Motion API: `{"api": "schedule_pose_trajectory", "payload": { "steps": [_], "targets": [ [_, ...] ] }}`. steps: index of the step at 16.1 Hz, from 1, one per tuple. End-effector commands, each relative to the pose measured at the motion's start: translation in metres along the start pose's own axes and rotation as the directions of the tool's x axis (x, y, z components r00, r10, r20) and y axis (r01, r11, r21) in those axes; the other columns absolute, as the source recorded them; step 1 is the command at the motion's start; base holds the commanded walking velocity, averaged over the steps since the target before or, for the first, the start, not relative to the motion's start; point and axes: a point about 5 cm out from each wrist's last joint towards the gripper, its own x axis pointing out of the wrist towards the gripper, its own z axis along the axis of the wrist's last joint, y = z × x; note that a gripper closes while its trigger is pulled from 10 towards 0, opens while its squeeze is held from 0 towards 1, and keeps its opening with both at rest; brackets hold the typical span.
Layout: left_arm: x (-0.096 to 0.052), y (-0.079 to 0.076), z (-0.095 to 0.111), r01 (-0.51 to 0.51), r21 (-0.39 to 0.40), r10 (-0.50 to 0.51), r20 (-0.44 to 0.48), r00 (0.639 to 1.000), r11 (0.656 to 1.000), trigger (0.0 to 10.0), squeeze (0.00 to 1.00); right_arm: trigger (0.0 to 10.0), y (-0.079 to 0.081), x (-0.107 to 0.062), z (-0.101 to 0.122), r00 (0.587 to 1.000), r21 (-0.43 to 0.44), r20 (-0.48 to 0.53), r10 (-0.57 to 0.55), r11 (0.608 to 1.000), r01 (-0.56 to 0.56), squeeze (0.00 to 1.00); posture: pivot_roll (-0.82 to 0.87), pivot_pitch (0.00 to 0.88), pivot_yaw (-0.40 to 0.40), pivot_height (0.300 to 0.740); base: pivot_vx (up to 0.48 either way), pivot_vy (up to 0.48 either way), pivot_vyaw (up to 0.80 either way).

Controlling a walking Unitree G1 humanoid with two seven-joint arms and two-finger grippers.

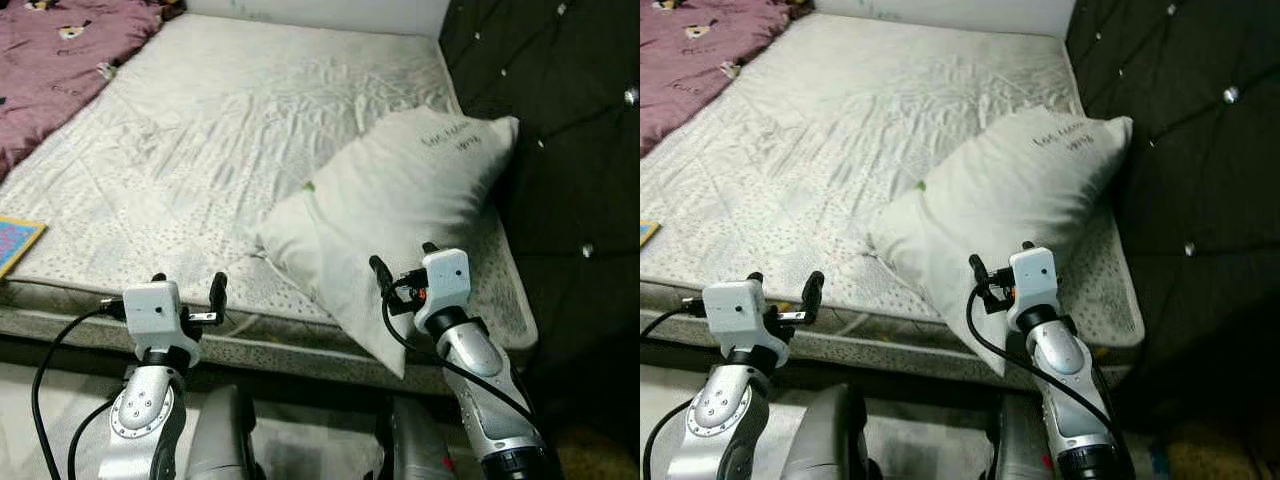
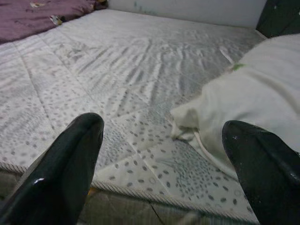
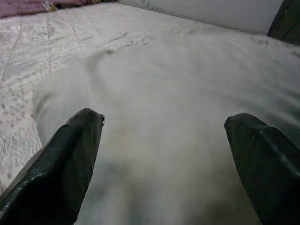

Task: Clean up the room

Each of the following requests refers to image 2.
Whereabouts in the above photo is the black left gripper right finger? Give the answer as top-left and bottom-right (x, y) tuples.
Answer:
(221, 120), (300, 225)

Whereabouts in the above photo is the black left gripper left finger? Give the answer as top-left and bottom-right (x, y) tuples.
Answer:
(0, 112), (105, 225)

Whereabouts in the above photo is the white pillow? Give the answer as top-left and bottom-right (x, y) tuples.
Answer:
(170, 33), (300, 181)

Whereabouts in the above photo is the white quilted mattress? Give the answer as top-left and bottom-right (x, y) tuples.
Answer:
(0, 9), (268, 225)

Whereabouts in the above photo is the purple cartoon mouse blanket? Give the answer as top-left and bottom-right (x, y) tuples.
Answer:
(0, 0), (108, 45)

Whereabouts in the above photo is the black tufted headboard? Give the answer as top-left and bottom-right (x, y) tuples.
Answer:
(255, 0), (300, 38)

